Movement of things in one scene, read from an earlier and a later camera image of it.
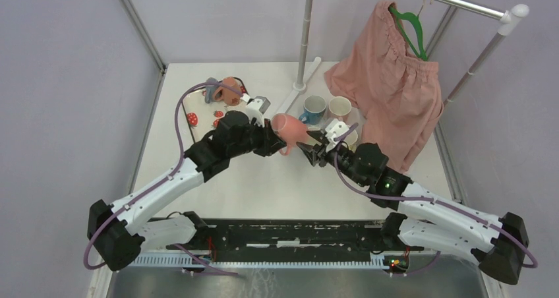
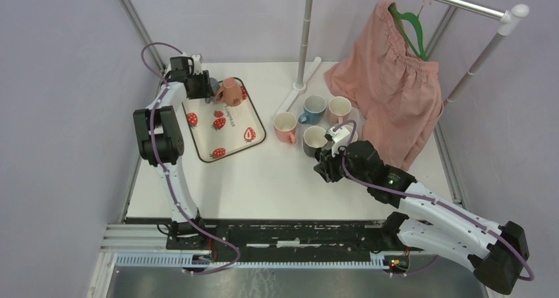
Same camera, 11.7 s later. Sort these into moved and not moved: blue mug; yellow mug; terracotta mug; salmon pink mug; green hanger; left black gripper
Moved: salmon pink mug; left black gripper
Not moved: blue mug; terracotta mug; green hanger; yellow mug
